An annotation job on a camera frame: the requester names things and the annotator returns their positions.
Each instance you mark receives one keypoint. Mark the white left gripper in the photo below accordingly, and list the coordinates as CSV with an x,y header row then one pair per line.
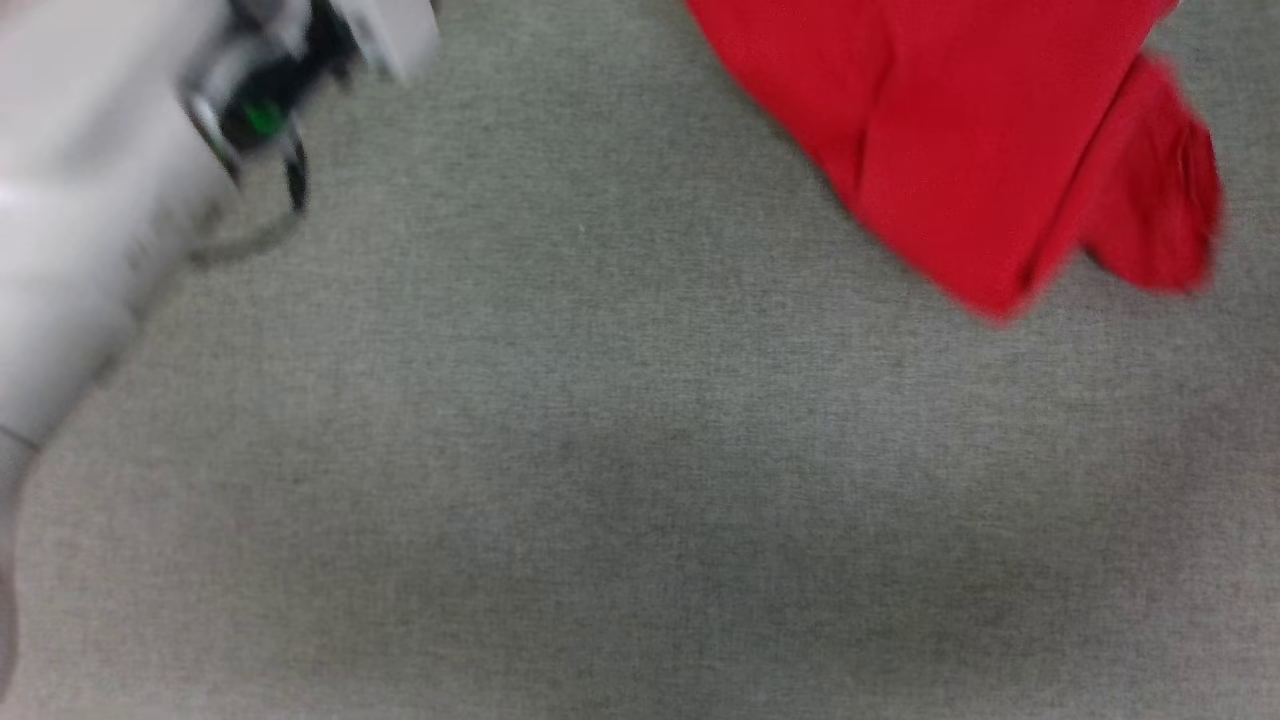
x,y
395,30

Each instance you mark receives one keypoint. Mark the red sports jersey garment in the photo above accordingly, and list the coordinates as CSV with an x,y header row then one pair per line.
x,y
950,130

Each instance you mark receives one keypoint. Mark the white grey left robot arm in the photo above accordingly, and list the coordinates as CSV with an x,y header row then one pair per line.
x,y
90,200

